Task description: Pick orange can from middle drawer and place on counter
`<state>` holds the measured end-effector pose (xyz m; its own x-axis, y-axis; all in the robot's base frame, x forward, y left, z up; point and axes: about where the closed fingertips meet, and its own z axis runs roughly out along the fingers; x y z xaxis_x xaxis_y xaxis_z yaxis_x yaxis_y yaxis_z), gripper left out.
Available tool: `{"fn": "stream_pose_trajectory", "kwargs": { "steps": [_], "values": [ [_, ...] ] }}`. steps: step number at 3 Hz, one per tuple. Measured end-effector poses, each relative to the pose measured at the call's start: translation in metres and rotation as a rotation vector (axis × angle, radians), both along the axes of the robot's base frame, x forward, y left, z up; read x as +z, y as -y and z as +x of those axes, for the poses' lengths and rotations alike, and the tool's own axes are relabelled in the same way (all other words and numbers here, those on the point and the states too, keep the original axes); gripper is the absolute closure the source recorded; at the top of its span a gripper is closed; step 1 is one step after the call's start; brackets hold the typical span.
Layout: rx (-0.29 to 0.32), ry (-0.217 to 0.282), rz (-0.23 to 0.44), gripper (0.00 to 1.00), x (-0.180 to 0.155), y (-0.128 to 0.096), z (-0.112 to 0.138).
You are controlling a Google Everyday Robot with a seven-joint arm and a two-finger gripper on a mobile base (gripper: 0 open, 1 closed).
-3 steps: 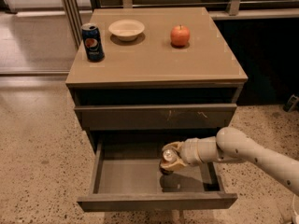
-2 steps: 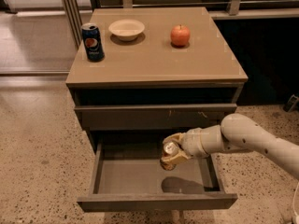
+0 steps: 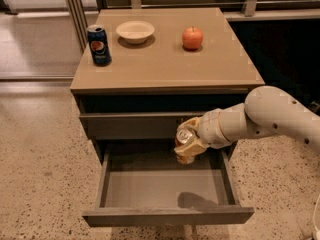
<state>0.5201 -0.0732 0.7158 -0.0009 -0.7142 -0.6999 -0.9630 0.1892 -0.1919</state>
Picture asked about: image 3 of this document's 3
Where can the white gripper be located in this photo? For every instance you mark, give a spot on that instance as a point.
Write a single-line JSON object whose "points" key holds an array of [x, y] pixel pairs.
{"points": [[210, 128]]}

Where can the orange soda can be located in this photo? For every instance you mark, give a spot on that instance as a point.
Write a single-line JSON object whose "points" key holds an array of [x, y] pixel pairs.
{"points": [[184, 135]]}

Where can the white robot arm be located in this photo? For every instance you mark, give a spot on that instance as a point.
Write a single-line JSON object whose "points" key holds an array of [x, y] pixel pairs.
{"points": [[266, 111]]}

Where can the open middle drawer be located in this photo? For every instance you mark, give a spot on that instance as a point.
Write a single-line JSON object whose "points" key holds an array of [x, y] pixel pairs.
{"points": [[153, 189]]}

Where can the grey drawer cabinet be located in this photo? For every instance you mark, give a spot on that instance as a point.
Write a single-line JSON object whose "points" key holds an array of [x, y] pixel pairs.
{"points": [[161, 75]]}

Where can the closed top drawer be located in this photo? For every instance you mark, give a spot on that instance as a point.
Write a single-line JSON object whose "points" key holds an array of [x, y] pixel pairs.
{"points": [[140, 125]]}

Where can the blue Pepsi can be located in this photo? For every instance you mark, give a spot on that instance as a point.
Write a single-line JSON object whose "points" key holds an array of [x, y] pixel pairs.
{"points": [[98, 44]]}

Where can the red apple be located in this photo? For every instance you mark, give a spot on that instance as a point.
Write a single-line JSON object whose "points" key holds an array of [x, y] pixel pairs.
{"points": [[192, 38]]}

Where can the white bowl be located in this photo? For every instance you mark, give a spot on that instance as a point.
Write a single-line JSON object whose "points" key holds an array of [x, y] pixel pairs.
{"points": [[135, 32]]}

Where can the small dark floor device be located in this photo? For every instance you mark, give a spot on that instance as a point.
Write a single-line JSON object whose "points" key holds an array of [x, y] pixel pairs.
{"points": [[314, 107]]}

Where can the metal window frame post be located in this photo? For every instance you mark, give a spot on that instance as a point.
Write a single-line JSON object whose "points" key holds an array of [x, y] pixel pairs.
{"points": [[75, 8]]}

